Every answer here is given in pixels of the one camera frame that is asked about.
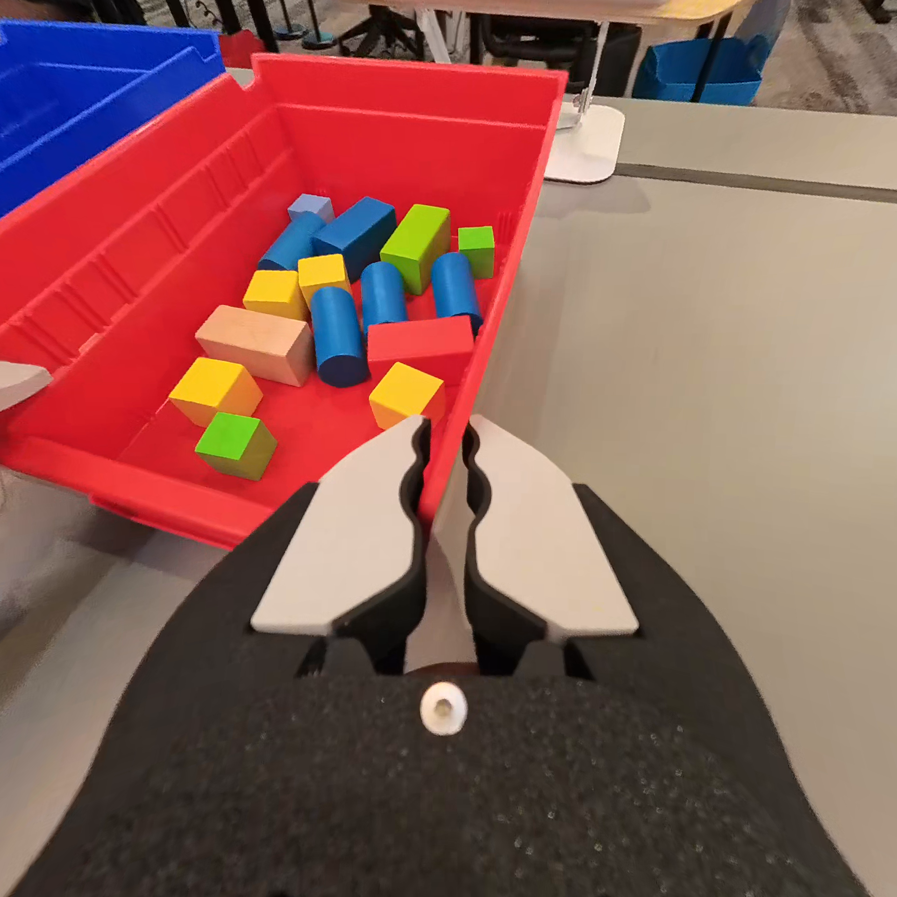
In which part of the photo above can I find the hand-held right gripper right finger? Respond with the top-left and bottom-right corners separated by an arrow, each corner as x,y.
463,414 -> 641,643

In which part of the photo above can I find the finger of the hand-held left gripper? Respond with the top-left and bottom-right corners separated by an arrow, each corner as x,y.
0,361 -> 54,413

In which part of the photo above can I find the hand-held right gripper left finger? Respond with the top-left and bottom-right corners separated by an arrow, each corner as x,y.
250,415 -> 433,639

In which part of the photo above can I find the green wooden cube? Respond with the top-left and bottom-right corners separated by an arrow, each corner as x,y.
194,413 -> 280,483

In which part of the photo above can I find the red plastic bin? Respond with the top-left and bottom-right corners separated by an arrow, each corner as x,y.
0,54 -> 570,550

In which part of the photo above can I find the natural wooden block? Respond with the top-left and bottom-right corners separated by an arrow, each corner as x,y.
194,305 -> 316,389

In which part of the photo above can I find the red wooden block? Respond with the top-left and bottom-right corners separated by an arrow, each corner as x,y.
366,316 -> 477,379

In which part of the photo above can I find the yellow wooden cube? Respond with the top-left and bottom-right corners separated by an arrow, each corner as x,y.
242,270 -> 309,320

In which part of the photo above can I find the blue plastic bin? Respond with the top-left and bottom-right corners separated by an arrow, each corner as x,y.
0,20 -> 225,218

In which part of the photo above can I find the long green wooden block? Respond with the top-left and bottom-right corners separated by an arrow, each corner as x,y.
379,204 -> 454,297

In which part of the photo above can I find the small green wooden block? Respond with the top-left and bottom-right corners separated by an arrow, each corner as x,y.
457,225 -> 498,281

